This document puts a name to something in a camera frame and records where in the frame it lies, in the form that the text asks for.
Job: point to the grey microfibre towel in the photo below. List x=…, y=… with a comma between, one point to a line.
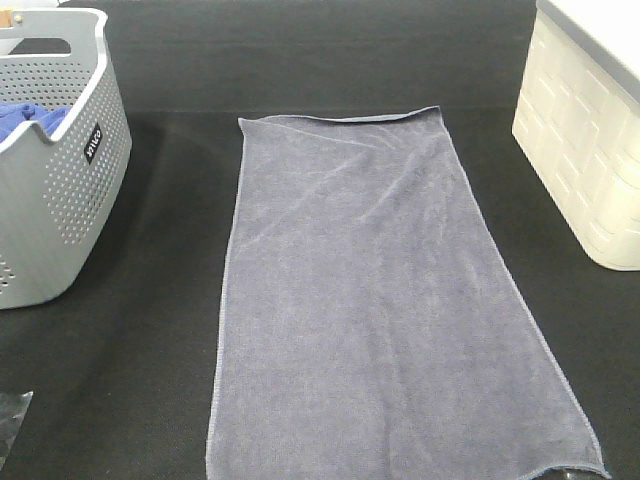
x=369, y=327

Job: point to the blue towel in basket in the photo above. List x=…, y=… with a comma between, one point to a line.
x=13, y=114

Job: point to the black felt table mat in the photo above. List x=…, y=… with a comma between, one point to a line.
x=121, y=365

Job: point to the grey perforated laundry basket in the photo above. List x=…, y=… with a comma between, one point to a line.
x=57, y=190

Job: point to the cream white storage basket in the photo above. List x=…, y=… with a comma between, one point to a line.
x=577, y=122

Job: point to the clear tape strip left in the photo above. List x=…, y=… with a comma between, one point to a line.
x=13, y=409

